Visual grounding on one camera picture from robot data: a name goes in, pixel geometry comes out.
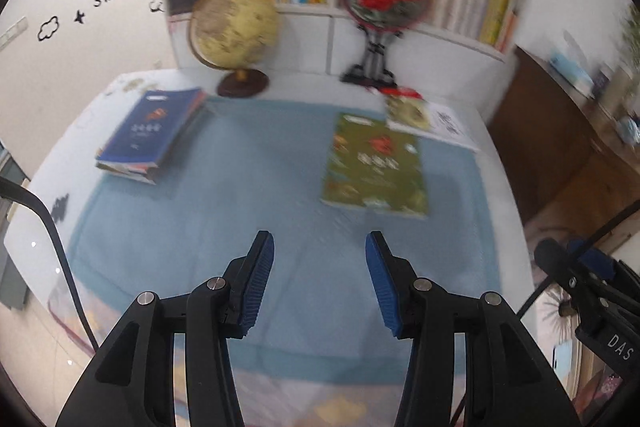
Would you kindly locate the green paperback book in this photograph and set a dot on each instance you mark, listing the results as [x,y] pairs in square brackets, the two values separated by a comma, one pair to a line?
[375,167]

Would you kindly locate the yellow globe on wooden base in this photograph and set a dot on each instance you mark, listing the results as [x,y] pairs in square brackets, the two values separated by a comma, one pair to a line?
[235,27]

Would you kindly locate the blue ceramic ornament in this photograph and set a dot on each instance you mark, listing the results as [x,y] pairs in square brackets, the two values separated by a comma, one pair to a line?
[630,129]

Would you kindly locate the white book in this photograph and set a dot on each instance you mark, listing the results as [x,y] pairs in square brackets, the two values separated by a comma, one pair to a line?
[450,127]

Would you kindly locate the light blue tissue box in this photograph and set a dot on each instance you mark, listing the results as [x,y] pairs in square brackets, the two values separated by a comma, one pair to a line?
[572,74]

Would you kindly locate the blue quilted mat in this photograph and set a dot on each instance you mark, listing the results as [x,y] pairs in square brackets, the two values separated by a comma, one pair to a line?
[250,187]

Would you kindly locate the light blue flat object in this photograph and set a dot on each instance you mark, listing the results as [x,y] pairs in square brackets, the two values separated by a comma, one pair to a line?
[562,359]

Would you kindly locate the leaf print tablecloth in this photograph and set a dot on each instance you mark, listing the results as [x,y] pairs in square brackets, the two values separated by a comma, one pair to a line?
[280,402]

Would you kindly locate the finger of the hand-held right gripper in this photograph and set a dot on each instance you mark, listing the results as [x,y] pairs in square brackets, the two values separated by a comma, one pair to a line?
[560,262]
[597,264]

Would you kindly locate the potted floor plant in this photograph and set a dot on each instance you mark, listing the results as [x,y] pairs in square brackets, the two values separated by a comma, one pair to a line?
[562,307]

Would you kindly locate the white wall switch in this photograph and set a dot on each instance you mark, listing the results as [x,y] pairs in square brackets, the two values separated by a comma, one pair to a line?
[11,34]

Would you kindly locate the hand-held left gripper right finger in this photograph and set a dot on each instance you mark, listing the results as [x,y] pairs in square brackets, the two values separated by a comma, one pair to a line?
[382,292]

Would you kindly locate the red tassel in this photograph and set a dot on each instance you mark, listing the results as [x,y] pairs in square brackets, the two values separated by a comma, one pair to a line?
[405,93]

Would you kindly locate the stack of sorted books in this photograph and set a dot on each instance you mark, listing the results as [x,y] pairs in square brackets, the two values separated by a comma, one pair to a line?
[150,127]

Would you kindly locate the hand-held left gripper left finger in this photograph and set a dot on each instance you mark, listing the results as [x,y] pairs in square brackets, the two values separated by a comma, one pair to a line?
[255,287]

